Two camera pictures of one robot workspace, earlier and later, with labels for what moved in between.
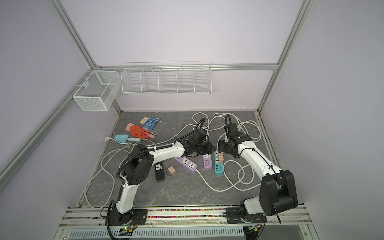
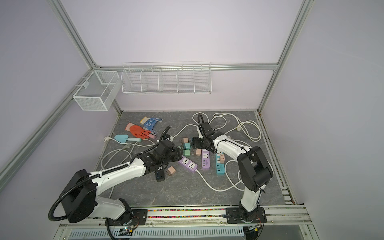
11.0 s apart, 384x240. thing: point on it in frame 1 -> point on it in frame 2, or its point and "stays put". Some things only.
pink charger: (171, 170) stays put
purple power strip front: (187, 163) stays put
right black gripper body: (224, 147) -> (200, 143)
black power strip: (160, 171) stays put
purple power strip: (207, 161) stays put
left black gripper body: (203, 148) -> (175, 156)
